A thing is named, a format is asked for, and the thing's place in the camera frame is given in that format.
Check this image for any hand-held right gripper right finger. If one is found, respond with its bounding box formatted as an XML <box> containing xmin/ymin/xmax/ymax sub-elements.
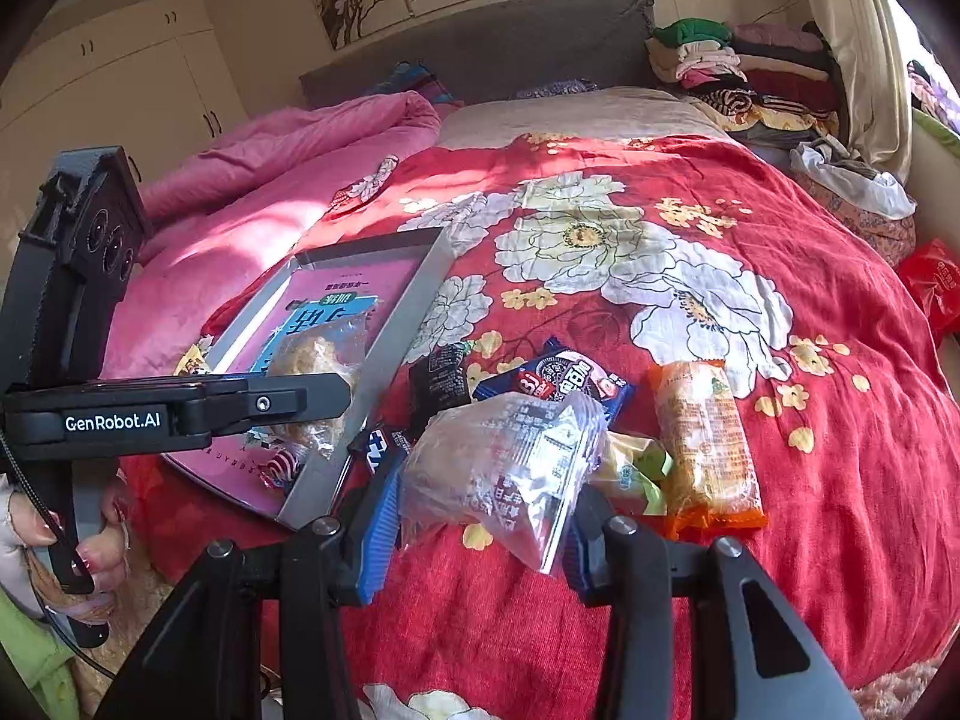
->
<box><xmin>566</xmin><ymin>484</ymin><xmax>863</xmax><ymax>720</ymax></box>

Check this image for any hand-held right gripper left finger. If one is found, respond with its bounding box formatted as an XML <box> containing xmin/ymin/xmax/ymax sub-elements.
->
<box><xmin>94</xmin><ymin>450</ymin><xmax>410</xmax><ymax>720</ymax></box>

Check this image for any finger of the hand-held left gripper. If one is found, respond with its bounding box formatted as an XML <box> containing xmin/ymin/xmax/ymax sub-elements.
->
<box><xmin>176</xmin><ymin>372</ymin><xmax>355</xmax><ymax>437</ymax></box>

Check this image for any clear pastry packet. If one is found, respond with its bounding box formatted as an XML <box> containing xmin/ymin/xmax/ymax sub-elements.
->
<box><xmin>397</xmin><ymin>390</ymin><xmax>608</xmax><ymax>575</ymax></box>
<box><xmin>266</xmin><ymin>315</ymin><xmax>376</xmax><ymax>458</ymax></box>

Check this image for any grey tray with pink print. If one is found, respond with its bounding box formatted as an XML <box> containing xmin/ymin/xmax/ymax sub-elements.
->
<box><xmin>161</xmin><ymin>225</ymin><xmax>458</xmax><ymax>530</ymax></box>

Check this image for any black green snack packet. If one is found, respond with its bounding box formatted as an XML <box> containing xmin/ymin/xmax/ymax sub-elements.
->
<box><xmin>409</xmin><ymin>341</ymin><xmax>473</xmax><ymax>436</ymax></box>

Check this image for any orange rice cracker packet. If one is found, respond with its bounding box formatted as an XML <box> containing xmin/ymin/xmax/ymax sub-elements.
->
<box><xmin>646</xmin><ymin>358</ymin><xmax>770</xmax><ymax>541</ymax></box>

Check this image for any person's left forearm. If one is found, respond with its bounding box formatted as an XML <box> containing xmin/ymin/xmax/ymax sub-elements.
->
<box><xmin>0</xmin><ymin>540</ymin><xmax>83</xmax><ymax>720</ymax></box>

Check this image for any person's left hand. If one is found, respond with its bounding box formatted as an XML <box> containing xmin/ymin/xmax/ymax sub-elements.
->
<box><xmin>0</xmin><ymin>476</ymin><xmax>132</xmax><ymax>623</ymax></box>

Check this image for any red white striped candy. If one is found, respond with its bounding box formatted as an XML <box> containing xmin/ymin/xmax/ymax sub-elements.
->
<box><xmin>255</xmin><ymin>446</ymin><xmax>308</xmax><ymax>492</ymax></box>

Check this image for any small green snack packet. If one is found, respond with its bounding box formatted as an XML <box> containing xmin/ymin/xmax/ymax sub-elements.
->
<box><xmin>589</xmin><ymin>431</ymin><xmax>676</xmax><ymax>518</ymax></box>

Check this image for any cream wardrobe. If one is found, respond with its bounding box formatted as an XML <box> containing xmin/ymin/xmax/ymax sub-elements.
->
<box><xmin>0</xmin><ymin>0</ymin><xmax>248</xmax><ymax>196</ymax></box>

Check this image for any pink quilt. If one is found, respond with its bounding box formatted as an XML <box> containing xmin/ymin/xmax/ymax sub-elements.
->
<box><xmin>101</xmin><ymin>90</ymin><xmax>443</xmax><ymax>383</ymax></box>

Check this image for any blue cookie packet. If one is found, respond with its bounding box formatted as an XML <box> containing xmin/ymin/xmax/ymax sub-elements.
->
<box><xmin>472</xmin><ymin>336</ymin><xmax>635</xmax><ymax>428</ymax></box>

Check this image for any red floral blanket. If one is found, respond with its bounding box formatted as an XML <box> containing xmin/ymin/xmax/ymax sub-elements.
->
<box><xmin>120</xmin><ymin>131</ymin><xmax>953</xmax><ymax>720</ymax></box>

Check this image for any fluffy pink rug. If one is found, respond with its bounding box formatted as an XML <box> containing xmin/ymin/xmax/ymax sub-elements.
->
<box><xmin>855</xmin><ymin>656</ymin><xmax>950</xmax><ymax>720</ymax></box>

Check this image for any blue patterned pillow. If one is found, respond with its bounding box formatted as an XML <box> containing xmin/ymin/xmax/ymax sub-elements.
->
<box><xmin>367</xmin><ymin>60</ymin><xmax>458</xmax><ymax>113</ymax></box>

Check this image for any purple patterned cloth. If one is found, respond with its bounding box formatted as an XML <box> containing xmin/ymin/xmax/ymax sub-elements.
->
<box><xmin>516</xmin><ymin>77</ymin><xmax>601</xmax><ymax>100</ymax></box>

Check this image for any pink patterned bedding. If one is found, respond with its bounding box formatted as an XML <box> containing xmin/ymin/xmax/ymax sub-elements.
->
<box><xmin>795</xmin><ymin>172</ymin><xmax>917</xmax><ymax>265</ymax></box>

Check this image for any beige pillow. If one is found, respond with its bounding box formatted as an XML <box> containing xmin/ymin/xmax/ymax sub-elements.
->
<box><xmin>435</xmin><ymin>86</ymin><xmax>728</xmax><ymax>151</ymax></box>

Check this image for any grey headboard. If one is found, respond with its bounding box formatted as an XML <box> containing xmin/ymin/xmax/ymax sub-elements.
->
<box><xmin>300</xmin><ymin>0</ymin><xmax>661</xmax><ymax>110</ymax></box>

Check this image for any red bag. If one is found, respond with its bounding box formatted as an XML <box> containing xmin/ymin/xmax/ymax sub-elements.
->
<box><xmin>896</xmin><ymin>238</ymin><xmax>960</xmax><ymax>346</ymax></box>

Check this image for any white plastic bag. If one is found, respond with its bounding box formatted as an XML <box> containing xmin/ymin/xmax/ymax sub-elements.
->
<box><xmin>787</xmin><ymin>139</ymin><xmax>916</xmax><ymax>218</ymax></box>

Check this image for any pile of folded clothes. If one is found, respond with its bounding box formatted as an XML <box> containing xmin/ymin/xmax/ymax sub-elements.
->
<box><xmin>645</xmin><ymin>15</ymin><xmax>848</xmax><ymax>151</ymax></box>

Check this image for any beige curtain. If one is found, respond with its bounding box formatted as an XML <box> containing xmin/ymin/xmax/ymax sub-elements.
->
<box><xmin>795</xmin><ymin>0</ymin><xmax>912</xmax><ymax>166</ymax></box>

